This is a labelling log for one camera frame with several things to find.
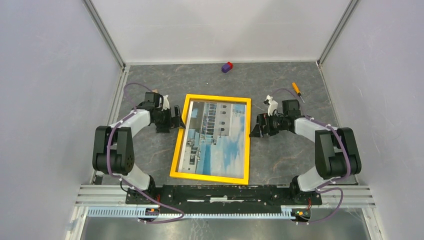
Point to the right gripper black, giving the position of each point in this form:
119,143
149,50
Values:
256,132

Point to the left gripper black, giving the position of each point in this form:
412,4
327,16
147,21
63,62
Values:
173,122

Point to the yellow picture frame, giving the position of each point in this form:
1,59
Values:
215,146

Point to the building and sky photo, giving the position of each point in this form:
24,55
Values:
215,139

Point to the orange handled screwdriver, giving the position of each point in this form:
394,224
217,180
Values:
297,91

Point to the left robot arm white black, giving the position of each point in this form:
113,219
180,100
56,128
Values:
113,147

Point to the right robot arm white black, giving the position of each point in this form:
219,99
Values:
336,155

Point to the purple red toy brick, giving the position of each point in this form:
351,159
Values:
226,67

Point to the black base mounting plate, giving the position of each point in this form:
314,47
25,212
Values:
230,199

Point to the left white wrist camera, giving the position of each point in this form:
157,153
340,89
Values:
165,105

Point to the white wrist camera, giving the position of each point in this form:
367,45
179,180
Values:
271,104
165,105

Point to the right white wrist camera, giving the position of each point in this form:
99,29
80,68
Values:
271,104

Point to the white slotted cable duct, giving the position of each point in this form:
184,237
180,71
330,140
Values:
140,212

